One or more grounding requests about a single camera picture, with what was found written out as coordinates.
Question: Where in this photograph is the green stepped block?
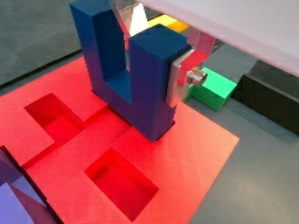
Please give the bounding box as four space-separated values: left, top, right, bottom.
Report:
183 67 237 111

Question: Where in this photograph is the blue U-shaped block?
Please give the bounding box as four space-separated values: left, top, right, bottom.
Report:
69 0 191 141

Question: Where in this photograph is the yellow long block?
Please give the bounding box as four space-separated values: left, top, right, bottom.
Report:
148 14 189 32

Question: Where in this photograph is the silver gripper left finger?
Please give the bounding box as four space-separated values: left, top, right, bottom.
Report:
108 0 148 69

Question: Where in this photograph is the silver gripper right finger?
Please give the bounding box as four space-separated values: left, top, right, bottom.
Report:
165 27 216 108

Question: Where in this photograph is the red slotted board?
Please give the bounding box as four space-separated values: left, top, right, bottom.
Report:
0 59 239 224

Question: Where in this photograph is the black angle bracket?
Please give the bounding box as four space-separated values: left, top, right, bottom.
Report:
229 73 299 137

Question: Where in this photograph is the purple block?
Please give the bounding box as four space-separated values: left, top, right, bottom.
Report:
0 146 62 224

